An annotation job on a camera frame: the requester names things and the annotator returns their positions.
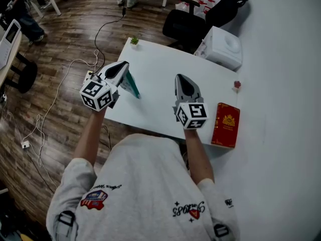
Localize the white power strip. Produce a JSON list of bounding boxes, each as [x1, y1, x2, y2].
[[84, 70, 101, 83]]

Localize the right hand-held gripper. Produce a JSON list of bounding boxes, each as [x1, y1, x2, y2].
[[172, 73, 210, 130]]

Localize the black stool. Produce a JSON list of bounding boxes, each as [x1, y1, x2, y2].
[[4, 52, 39, 94]]

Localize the black cable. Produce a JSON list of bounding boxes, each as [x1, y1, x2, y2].
[[94, 7, 127, 75]]

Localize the person's white printed sweatshirt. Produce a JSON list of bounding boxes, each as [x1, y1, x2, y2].
[[46, 134, 241, 241]]

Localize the white device with screen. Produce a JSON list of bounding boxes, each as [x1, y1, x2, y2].
[[0, 19, 22, 70]]

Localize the person's left forearm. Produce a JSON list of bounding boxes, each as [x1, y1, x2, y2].
[[72, 107, 109, 168]]

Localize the black office chair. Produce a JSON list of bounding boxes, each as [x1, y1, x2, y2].
[[162, 0, 249, 55]]

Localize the black harness buckle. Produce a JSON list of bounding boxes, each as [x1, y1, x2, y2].
[[58, 210, 76, 227], [214, 223, 230, 237]]

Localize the white box-shaped appliance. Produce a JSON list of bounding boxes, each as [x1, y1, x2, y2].
[[194, 26, 243, 72]]

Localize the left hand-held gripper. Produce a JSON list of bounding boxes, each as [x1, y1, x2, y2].
[[79, 60, 141, 112]]

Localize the white cable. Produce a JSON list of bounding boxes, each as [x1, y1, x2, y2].
[[22, 49, 100, 168]]

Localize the plastic bags with red handles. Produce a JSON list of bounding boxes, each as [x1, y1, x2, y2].
[[175, 0, 217, 20]]

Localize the person's right forearm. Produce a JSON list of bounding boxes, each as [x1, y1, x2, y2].
[[183, 128, 215, 186]]

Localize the red pouch with gold emblem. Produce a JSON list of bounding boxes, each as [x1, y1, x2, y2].
[[211, 102, 241, 149]]

